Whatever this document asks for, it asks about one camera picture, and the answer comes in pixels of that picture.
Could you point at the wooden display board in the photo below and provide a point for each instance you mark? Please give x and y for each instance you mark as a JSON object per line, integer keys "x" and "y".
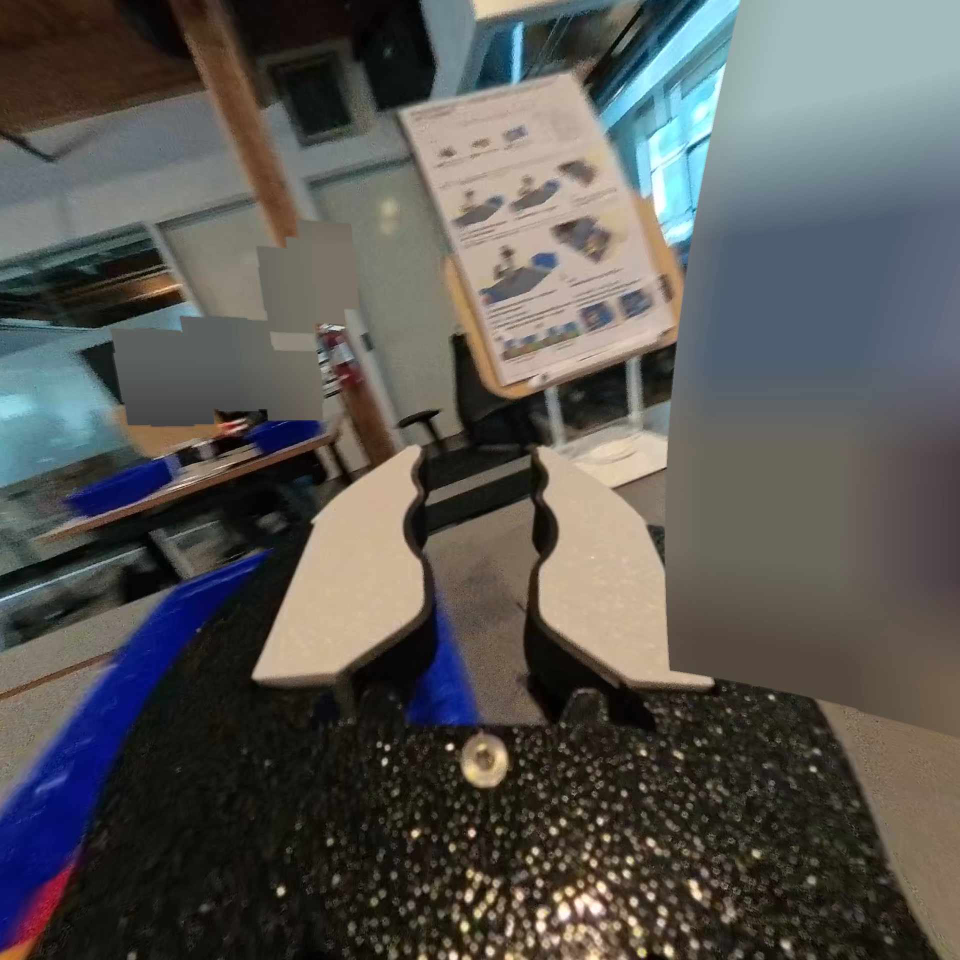
{"x": 469, "y": 322}

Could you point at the instruction poster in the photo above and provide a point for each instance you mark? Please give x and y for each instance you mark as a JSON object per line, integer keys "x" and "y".
{"x": 525, "y": 210}

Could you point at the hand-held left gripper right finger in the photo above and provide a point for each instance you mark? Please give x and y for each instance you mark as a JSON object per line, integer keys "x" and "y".
{"x": 600, "y": 592}

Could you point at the black speaker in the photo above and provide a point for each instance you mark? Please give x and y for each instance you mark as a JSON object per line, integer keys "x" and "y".
{"x": 397, "y": 60}

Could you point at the wooden post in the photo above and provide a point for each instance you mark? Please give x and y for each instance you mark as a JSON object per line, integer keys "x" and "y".
{"x": 240, "y": 112}

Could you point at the dark wall frame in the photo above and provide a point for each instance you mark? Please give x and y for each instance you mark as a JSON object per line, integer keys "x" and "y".
{"x": 315, "y": 101}

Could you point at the red fire extinguisher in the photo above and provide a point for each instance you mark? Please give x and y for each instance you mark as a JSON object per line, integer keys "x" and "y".
{"x": 341, "y": 360}

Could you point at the black office chair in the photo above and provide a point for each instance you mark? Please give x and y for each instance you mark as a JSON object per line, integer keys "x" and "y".
{"x": 487, "y": 390}

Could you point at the white board stand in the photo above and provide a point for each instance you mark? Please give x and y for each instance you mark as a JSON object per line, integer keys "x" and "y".
{"x": 615, "y": 450}

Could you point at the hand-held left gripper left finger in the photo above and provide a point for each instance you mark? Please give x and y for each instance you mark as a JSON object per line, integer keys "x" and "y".
{"x": 352, "y": 592}

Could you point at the blue plastic bin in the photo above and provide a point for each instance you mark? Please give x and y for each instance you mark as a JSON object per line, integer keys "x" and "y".
{"x": 127, "y": 487}
{"x": 90, "y": 720}
{"x": 289, "y": 435}

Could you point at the wooden top table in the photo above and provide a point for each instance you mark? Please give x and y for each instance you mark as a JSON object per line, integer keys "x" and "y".
{"x": 225, "y": 480}

